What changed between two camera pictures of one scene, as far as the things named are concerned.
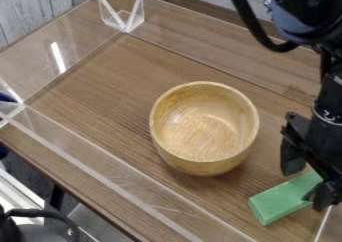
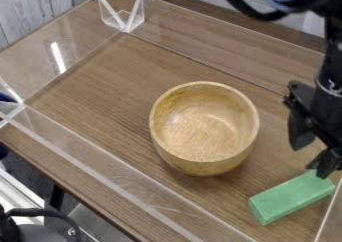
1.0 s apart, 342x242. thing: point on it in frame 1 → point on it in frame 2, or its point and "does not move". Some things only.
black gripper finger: [325, 195] → [326, 163]
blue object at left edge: [7, 98] does not move
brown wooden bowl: [203, 127] does not move
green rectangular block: [285, 200] does not move
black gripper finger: [293, 153] → [302, 132]
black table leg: [56, 197] does not move
